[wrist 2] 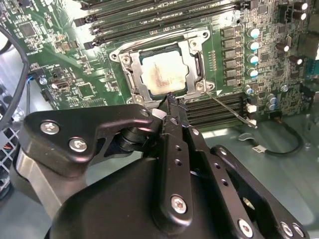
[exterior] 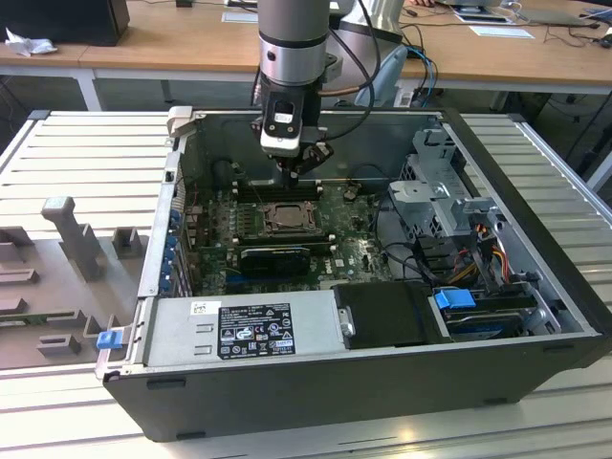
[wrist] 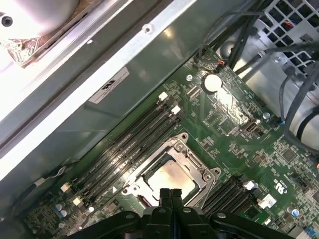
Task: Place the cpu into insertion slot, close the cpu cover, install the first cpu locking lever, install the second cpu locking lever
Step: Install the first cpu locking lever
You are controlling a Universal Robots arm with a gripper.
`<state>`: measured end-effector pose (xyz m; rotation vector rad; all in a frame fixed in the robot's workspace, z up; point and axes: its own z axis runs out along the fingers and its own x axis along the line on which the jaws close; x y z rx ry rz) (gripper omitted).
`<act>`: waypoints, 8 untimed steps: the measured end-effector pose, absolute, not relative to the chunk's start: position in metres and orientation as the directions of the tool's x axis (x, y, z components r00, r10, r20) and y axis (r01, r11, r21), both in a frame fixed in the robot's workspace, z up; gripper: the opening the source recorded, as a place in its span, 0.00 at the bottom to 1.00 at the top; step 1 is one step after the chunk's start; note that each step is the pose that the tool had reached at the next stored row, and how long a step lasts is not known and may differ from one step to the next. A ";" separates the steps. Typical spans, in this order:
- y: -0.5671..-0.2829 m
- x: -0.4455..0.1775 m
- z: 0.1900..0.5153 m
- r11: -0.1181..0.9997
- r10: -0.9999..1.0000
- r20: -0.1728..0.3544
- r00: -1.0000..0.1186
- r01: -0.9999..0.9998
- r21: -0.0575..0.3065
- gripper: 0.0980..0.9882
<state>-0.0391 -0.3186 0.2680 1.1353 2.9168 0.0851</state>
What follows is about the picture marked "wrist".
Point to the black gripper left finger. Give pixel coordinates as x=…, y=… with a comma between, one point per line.
x=157, y=224

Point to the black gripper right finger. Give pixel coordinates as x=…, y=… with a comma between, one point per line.
x=189, y=224

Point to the silver CPU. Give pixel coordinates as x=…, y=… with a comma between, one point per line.
x=174, y=179

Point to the metal socket cover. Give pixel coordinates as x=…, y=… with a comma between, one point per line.
x=185, y=160

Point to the metal locking lever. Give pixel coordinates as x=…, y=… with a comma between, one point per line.
x=210, y=184

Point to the black RAM slot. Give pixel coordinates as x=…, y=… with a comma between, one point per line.
x=133, y=163
x=236, y=203
x=221, y=190
x=229, y=196
x=245, y=209
x=114, y=142
x=127, y=155
x=120, y=149

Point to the CPU socket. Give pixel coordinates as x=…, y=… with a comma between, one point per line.
x=182, y=139

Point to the green motherboard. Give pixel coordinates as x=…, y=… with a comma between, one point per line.
x=249, y=149

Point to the black PC case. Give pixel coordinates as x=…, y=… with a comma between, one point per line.
x=99, y=117

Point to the silver coin battery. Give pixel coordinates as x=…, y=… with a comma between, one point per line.
x=211, y=83

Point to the white case sticker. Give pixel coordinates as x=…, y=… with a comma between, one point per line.
x=109, y=85

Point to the metal drive cage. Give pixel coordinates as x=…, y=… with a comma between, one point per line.
x=269, y=67

